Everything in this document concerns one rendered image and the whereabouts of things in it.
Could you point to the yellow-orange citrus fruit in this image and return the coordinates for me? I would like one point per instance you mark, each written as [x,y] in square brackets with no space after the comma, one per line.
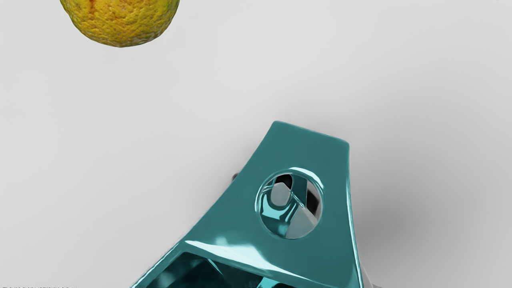
[120,20]

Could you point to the teal faceted mug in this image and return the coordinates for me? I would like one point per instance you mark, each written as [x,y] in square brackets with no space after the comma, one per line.
[240,224]

